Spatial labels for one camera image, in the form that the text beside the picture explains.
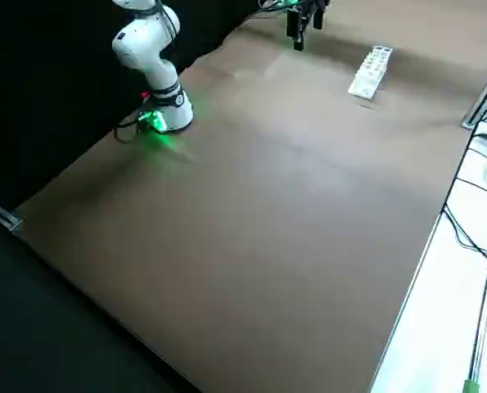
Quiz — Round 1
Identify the aluminium frame rail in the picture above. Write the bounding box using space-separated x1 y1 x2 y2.
461 55 487 130

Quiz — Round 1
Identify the aluminium corner extrusion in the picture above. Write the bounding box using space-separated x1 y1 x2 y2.
0 192 24 233

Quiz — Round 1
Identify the black cable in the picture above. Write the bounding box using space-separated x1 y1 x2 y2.
152 0 182 50
454 174 487 196
442 204 487 263
114 113 147 144
242 0 287 22

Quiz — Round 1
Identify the white test tube rack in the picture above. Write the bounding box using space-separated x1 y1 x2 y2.
347 45 394 100

